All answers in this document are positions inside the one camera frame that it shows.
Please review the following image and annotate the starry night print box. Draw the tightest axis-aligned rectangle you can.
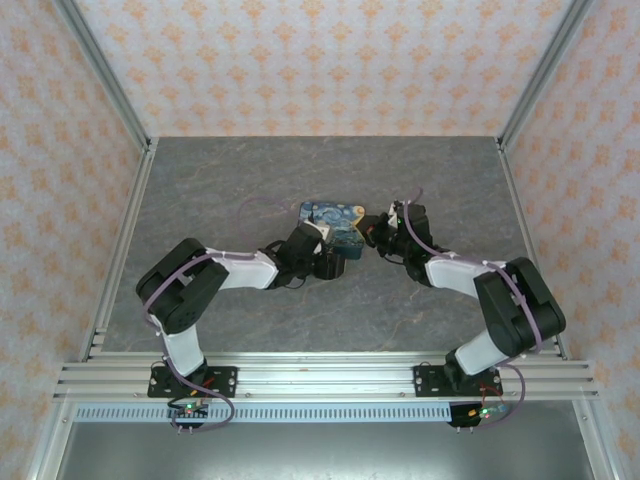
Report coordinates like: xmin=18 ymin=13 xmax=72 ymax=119
xmin=298 ymin=200 xmax=368 ymax=262

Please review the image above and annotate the aluminium mounting beam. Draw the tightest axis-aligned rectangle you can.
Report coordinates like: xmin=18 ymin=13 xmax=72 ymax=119
xmin=52 ymin=351 xmax=600 ymax=401

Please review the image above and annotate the grey metal lower panel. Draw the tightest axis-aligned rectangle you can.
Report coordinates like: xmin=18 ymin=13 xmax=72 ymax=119
xmin=29 ymin=399 xmax=616 ymax=480

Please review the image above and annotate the aluminium side rail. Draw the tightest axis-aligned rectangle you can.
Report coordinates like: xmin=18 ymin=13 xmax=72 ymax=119
xmin=497 ymin=139 xmax=569 ymax=359
xmin=79 ymin=139 xmax=160 ymax=361

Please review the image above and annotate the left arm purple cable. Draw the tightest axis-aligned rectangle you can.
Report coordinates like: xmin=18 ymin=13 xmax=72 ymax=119
xmin=141 ymin=196 xmax=301 ymax=434

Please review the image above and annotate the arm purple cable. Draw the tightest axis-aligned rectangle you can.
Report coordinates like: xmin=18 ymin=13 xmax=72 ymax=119
xmin=402 ymin=187 xmax=546 ymax=432
xmin=141 ymin=196 xmax=301 ymax=434

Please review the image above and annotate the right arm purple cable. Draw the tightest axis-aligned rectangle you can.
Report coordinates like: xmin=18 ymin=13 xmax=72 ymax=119
xmin=402 ymin=187 xmax=546 ymax=432

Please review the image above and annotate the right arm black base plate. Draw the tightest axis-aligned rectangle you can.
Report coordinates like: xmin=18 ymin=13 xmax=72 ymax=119
xmin=413 ymin=364 xmax=504 ymax=399

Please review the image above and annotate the grey slotted cable duct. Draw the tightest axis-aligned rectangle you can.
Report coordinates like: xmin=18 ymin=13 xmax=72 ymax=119
xmin=74 ymin=403 xmax=576 ymax=424

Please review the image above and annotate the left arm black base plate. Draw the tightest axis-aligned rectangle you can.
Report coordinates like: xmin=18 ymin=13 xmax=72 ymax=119
xmin=147 ymin=366 xmax=239 ymax=399

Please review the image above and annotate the aluminium frame post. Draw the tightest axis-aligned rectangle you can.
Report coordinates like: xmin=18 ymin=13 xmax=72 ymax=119
xmin=498 ymin=0 xmax=596 ymax=151
xmin=52 ymin=0 xmax=151 ymax=151

